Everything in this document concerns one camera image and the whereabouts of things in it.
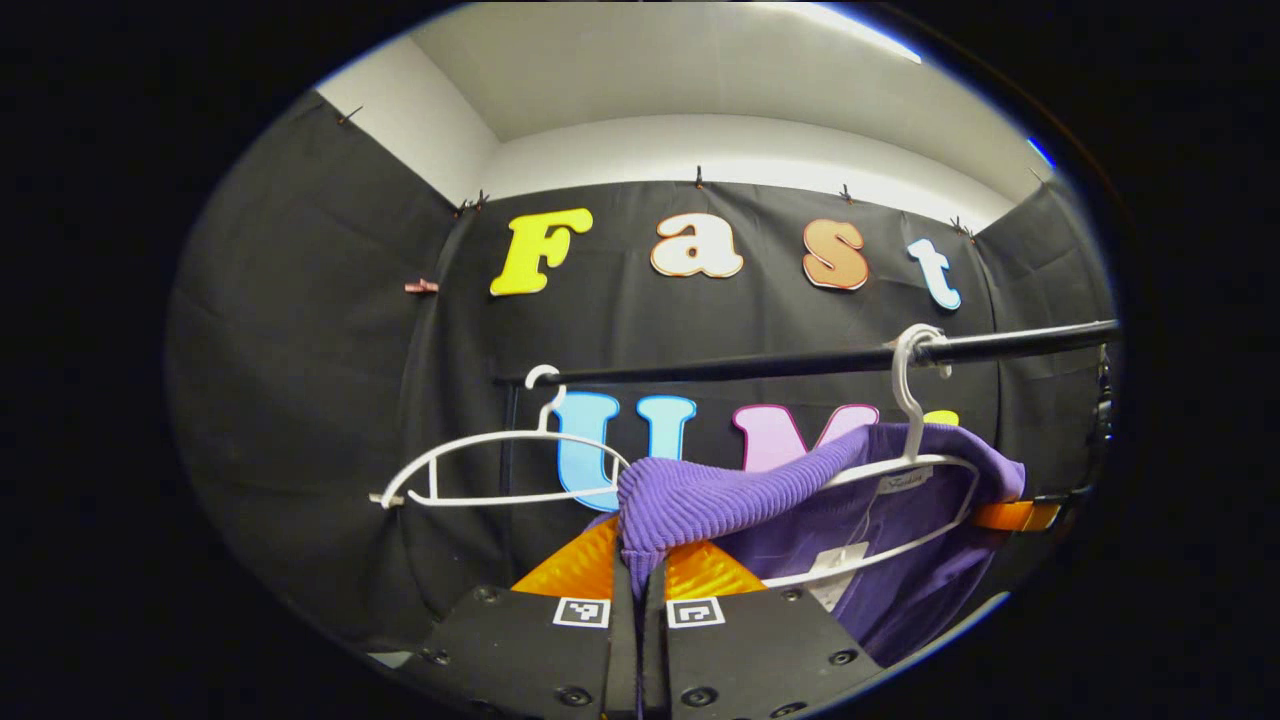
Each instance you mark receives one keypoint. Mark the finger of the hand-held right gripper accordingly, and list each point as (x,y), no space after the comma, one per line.
(1015,515)

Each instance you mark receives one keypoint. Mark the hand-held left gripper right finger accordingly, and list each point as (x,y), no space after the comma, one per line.
(655,660)

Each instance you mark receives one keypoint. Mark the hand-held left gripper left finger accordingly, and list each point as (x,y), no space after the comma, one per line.
(622,660)

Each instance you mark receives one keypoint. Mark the white plastic hanger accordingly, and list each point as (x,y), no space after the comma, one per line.
(906,400)
(500,436)

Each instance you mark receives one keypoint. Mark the black clothes rack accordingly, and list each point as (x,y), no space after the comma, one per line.
(1020,346)

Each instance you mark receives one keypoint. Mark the silver clip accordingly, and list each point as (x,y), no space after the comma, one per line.
(383,499)

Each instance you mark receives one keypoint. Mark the pink clip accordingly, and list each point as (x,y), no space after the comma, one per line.
(421,287)

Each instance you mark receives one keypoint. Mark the black backdrop cloth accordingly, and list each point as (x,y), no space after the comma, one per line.
(300,350)

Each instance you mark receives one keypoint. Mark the row of black cloth clips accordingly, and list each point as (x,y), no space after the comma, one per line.
(699,180)

